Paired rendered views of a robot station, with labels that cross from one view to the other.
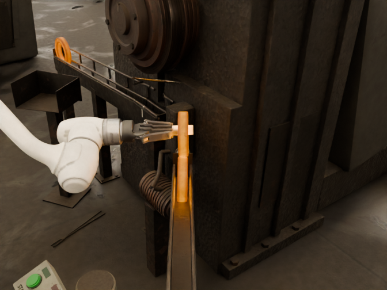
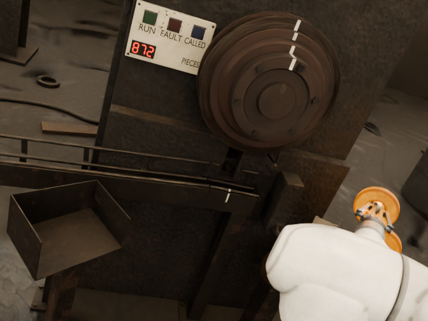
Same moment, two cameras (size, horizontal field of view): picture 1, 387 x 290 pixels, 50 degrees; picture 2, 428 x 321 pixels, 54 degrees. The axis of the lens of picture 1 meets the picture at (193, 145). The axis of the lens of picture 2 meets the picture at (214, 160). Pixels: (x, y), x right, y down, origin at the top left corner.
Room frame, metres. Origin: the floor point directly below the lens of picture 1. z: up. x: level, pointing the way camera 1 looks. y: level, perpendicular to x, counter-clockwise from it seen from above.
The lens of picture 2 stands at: (1.33, 1.51, 1.49)
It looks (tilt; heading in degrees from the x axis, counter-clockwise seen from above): 27 degrees down; 290
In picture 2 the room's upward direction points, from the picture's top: 20 degrees clockwise
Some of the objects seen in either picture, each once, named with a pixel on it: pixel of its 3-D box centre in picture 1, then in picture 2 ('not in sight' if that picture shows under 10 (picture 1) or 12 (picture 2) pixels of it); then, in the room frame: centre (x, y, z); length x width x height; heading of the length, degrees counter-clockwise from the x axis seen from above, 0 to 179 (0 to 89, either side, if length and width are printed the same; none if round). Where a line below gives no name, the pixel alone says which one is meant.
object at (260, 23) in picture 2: (146, 15); (268, 87); (1.72, 0.21, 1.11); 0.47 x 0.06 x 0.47; 37
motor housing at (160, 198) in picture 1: (163, 231); (272, 305); (1.37, 0.12, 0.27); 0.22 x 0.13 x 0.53; 37
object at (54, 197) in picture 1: (55, 141); (55, 294); (1.96, 0.76, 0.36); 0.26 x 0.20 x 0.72; 72
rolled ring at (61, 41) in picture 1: (63, 51); not in sight; (2.59, 0.86, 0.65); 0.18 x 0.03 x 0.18; 40
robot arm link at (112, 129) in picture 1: (114, 132); (369, 235); (1.22, 0.27, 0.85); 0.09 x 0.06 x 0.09; 2
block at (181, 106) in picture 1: (180, 131); (280, 202); (1.54, 0.06, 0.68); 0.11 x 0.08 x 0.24; 127
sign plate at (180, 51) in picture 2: not in sight; (170, 39); (2.06, 0.33, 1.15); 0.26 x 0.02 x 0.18; 37
